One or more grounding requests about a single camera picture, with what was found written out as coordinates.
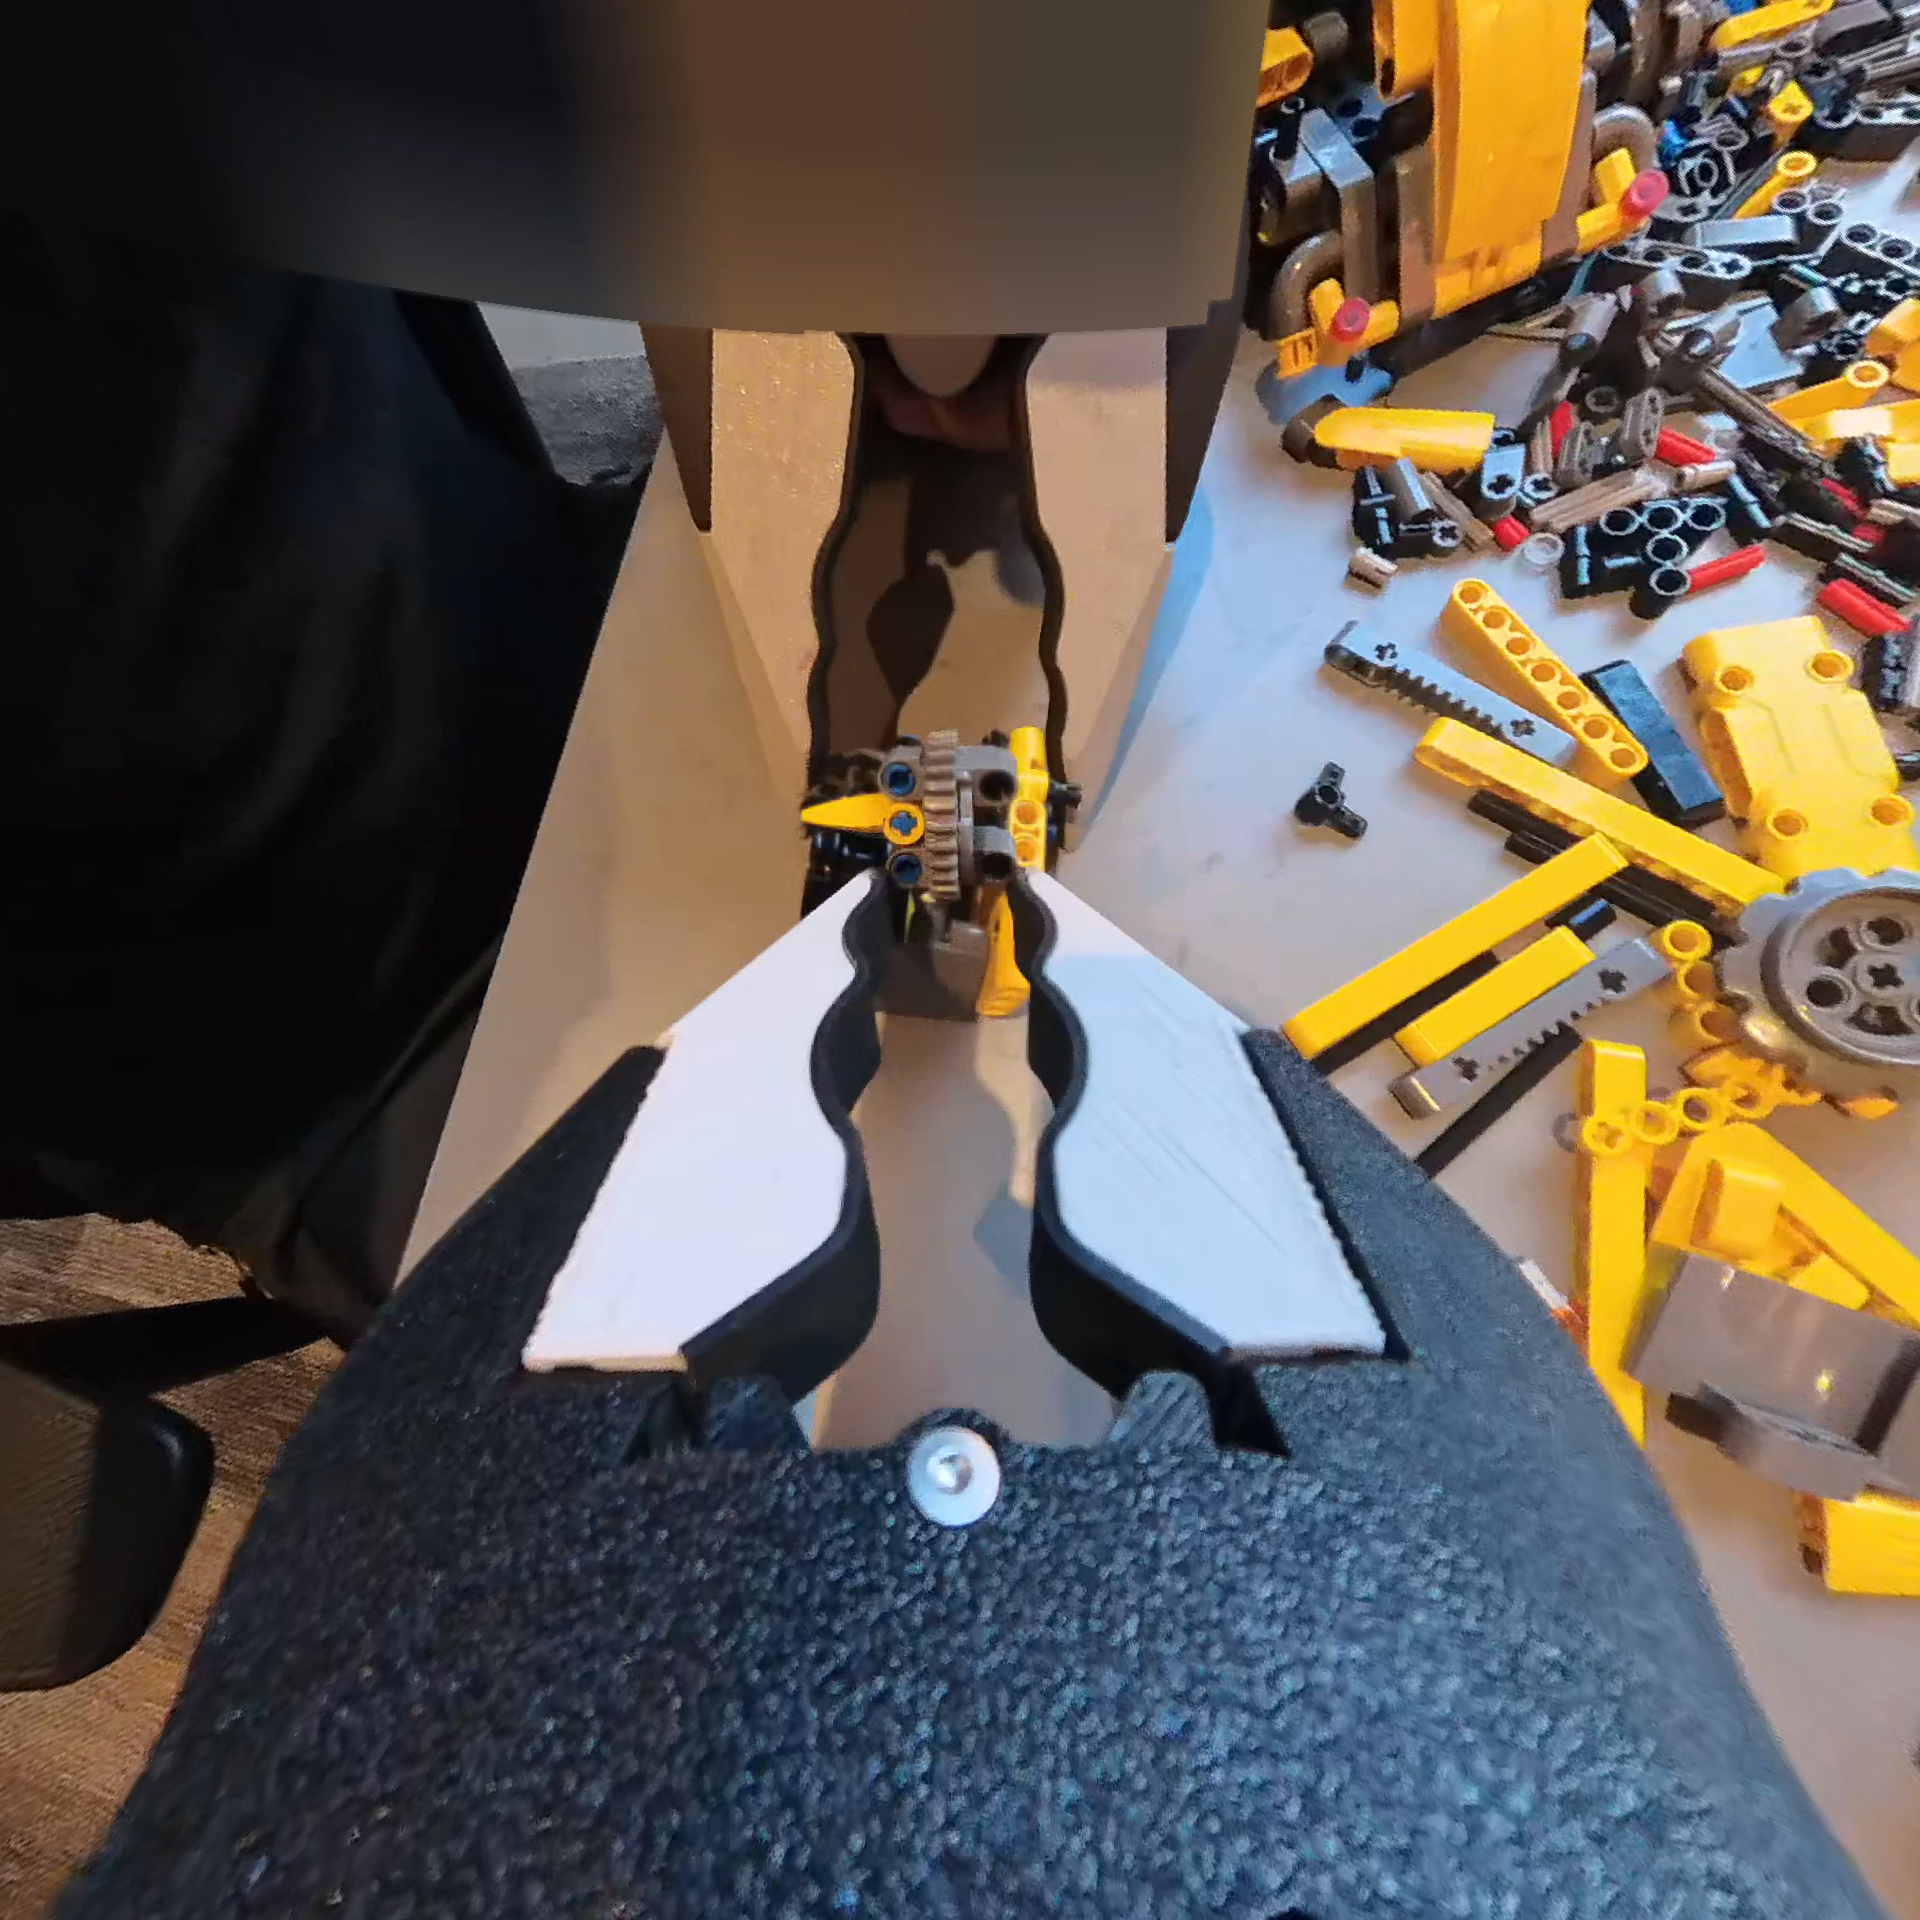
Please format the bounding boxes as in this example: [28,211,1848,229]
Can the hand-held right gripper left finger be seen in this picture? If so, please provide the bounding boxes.
[524,871,888,1396]

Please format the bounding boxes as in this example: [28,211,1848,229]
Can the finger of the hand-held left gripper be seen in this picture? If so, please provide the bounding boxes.
[1025,331,1176,789]
[705,331,865,781]

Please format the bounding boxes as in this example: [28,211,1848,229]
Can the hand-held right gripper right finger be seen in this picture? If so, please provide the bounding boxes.
[1010,869,1389,1375]

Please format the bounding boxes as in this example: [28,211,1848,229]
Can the yellow black wheel brick assembly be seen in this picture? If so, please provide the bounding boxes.
[800,724,1086,1025]

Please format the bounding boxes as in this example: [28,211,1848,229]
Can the grey gear brick assembly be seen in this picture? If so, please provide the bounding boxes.
[800,727,1025,909]

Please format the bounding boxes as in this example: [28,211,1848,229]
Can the grey desk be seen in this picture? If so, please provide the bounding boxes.
[399,307,1920,1920]

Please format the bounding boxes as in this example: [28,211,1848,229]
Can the person's left hand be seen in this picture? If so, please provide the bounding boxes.
[870,378,1025,453]

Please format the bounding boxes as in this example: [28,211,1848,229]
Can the long yellow holed beam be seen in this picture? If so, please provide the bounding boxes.
[1279,831,1632,1070]

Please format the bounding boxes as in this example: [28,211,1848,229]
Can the grey toothed rack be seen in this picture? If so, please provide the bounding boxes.
[1324,616,1579,753]
[1389,937,1678,1122]

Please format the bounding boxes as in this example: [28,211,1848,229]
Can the yellow toy vehicle partly built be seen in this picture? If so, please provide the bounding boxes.
[1241,0,1676,386]

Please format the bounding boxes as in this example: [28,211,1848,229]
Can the person's dark clothed body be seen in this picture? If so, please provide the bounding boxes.
[0,300,668,1345]

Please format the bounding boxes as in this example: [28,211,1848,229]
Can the grey sprocket wheel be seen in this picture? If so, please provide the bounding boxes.
[1710,869,1920,1105]

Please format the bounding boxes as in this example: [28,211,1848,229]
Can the black office chair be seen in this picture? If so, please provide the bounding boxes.
[0,1289,352,1698]

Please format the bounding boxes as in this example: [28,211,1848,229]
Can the pile of toy building bricks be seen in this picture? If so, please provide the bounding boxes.
[1251,0,1920,1601]

